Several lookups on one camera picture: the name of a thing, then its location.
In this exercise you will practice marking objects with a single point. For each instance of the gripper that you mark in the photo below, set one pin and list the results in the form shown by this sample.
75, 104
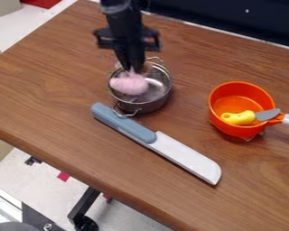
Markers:
127, 39

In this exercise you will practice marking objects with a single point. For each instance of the grey and white spatula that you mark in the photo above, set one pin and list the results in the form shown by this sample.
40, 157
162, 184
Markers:
151, 136

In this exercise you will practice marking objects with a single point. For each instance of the silver pot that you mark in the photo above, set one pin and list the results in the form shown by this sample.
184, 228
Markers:
155, 90

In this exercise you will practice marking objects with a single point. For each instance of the red box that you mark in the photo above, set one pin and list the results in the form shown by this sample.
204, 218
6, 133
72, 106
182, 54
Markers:
41, 2

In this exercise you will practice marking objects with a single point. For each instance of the pink toy chicken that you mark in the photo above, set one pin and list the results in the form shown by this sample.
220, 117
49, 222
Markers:
129, 85

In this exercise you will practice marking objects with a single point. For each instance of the orange toy pot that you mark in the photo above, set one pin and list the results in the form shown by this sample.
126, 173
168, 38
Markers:
235, 103

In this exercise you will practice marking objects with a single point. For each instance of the black table leg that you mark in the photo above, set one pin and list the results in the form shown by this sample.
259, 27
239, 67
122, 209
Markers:
83, 207

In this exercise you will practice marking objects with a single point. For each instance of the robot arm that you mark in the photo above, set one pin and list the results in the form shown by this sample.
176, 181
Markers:
124, 15

